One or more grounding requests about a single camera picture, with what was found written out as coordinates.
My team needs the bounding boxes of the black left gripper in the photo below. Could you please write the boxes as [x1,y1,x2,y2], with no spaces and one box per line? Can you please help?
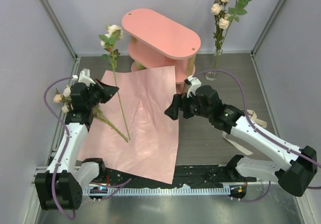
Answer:
[86,79,119,109]

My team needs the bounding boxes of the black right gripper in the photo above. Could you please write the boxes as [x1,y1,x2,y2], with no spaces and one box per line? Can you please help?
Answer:
[165,91,212,121]

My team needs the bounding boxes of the pink flower bouquet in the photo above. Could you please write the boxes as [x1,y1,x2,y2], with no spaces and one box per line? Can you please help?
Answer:
[52,84,130,142]

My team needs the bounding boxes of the pink wrapping paper sheet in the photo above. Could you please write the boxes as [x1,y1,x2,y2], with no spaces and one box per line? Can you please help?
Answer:
[77,66,179,184]

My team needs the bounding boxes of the cream white rose stem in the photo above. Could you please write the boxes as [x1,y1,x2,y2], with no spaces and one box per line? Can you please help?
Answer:
[96,25,130,143]

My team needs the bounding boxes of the cream ribbon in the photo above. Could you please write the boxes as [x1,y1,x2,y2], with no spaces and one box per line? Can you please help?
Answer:
[222,109,268,156]

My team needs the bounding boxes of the small peach spray roses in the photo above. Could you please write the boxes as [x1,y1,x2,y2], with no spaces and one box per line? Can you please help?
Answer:
[211,0,230,55]

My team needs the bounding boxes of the peach rose stem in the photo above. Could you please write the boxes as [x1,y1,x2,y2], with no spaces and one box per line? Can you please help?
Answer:
[220,0,261,56]

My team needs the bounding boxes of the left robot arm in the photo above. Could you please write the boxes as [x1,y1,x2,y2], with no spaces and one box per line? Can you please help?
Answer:
[35,79,119,210]

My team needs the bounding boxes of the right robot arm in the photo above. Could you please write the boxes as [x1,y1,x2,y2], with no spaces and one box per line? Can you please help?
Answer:
[165,85,317,197]

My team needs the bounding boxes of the clear glass vase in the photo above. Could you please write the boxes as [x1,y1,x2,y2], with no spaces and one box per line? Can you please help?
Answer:
[205,48,223,81]

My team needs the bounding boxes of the pink three-tier shelf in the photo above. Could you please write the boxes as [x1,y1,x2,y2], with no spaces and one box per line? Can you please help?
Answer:
[121,8,201,93]

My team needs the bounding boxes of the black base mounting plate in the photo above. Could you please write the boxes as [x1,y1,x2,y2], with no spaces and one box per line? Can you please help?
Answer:
[97,165,257,189]

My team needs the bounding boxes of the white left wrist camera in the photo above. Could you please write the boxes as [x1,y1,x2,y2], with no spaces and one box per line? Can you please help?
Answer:
[72,68,96,87]

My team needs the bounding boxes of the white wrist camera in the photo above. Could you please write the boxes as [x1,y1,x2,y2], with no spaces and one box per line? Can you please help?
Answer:
[72,68,96,87]
[184,75,202,98]

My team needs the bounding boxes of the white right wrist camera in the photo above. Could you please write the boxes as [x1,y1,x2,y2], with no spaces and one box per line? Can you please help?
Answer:
[184,75,202,98]

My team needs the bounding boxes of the white slotted cable duct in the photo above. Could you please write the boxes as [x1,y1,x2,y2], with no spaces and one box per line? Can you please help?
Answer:
[83,185,230,196]

